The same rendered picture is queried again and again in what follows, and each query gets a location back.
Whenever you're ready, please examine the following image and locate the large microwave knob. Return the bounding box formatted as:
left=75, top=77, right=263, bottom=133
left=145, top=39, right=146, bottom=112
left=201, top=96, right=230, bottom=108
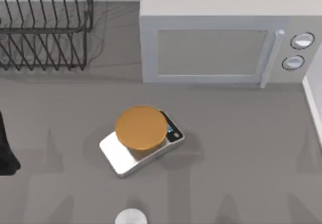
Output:
left=289, top=31, right=315, bottom=50

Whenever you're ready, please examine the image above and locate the small microwave knob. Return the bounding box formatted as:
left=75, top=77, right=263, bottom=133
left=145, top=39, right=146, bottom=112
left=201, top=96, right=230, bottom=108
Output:
left=281, top=54, right=305, bottom=71

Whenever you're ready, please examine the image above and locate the silver kitchen scale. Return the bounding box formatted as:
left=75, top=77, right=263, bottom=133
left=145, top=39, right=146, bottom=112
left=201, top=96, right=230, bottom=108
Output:
left=99, top=109, right=185, bottom=179

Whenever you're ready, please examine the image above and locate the pale microwave oven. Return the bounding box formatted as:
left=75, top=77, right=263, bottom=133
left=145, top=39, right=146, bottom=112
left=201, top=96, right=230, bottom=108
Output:
left=138, top=0, right=322, bottom=89

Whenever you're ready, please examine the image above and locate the microwave door handle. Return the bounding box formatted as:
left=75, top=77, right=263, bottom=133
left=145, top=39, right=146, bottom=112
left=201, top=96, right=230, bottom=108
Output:
left=260, top=29, right=285, bottom=89

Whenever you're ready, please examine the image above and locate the white cup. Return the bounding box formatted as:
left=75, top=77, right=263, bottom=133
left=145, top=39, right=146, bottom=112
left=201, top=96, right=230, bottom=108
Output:
left=114, top=208, right=148, bottom=224

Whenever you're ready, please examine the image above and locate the black wire dish rack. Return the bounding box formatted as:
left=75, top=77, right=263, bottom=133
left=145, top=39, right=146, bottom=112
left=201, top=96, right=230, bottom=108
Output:
left=0, top=0, right=96, bottom=71

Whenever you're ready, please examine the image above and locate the round orange bread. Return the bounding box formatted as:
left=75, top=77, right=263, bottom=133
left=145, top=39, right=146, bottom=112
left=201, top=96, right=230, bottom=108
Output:
left=114, top=105, right=168, bottom=151

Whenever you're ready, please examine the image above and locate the microwave oven door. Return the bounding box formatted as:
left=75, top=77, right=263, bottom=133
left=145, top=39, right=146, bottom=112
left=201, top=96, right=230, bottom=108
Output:
left=143, top=17, right=277, bottom=84

